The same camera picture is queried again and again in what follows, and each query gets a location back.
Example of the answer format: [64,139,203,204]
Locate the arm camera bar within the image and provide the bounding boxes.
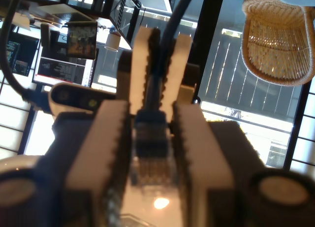
[48,83,116,114]

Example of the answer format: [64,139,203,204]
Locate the silver laptop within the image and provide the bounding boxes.
[36,2,95,25]

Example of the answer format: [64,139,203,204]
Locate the blue network cable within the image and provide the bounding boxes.
[131,0,199,188]

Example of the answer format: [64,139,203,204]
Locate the tablet with colourful picture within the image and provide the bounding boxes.
[65,21,98,60]

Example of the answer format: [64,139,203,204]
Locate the black camera cable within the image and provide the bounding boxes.
[0,0,54,114]

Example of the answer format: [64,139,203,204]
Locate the white cup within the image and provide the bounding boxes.
[104,32,122,52]

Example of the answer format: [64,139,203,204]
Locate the hanging wicker chair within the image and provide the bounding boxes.
[241,0,315,87]

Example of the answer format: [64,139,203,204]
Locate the black computer monitor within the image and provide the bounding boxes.
[31,47,99,89]
[4,31,40,77]

